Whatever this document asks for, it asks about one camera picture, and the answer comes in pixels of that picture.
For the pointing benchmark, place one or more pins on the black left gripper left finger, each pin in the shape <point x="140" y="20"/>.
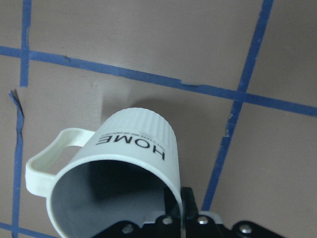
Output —
<point x="171" y="207"/>

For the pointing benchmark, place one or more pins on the white HOME mug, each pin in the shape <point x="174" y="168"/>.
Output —
<point x="92" y="180"/>

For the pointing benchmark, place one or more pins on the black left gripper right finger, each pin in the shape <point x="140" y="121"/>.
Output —
<point x="189" y="204"/>

